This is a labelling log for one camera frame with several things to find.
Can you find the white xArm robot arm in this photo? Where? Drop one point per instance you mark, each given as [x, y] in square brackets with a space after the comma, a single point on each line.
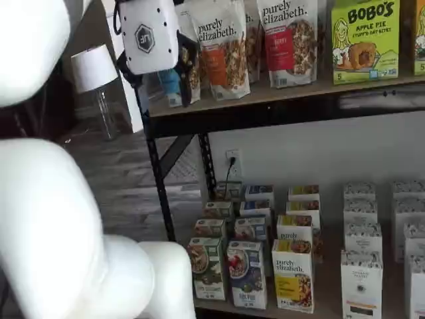
[40, 199]

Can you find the green Bobo's snack box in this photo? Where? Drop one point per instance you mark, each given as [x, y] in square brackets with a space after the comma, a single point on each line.
[365, 43]

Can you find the blue label granola bag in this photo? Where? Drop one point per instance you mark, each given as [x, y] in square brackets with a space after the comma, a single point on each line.
[169, 86]

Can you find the orange label granola bag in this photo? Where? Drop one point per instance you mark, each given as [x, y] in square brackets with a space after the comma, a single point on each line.
[222, 56]

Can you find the white granola bag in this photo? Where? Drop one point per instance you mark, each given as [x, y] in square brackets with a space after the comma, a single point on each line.
[255, 43]

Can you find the blue flax plus oatmeal box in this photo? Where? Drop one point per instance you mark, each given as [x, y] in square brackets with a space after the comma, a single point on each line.
[255, 207]
[259, 192]
[247, 276]
[250, 229]

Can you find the red label granola bag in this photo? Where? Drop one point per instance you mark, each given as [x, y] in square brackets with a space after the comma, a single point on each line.
[289, 46]

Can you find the yellow purely elizabeth box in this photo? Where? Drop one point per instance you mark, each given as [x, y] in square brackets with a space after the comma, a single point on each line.
[295, 227]
[303, 206]
[293, 276]
[303, 192]

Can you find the white shade glass lamp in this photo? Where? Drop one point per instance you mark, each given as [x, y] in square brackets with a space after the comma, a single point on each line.
[93, 68]

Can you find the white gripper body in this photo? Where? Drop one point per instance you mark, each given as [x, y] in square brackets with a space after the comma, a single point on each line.
[149, 36]

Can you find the white wall outlet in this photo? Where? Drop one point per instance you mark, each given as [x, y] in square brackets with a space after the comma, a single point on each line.
[236, 167]

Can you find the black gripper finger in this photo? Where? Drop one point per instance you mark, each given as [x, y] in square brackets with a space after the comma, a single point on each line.
[127, 74]
[186, 50]

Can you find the green apple cinnamon oatmeal box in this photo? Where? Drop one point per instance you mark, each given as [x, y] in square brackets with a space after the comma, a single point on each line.
[229, 191]
[217, 210]
[206, 269]
[210, 228]

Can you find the black metal shelf rack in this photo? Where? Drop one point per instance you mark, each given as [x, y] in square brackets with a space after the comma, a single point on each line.
[159, 186]

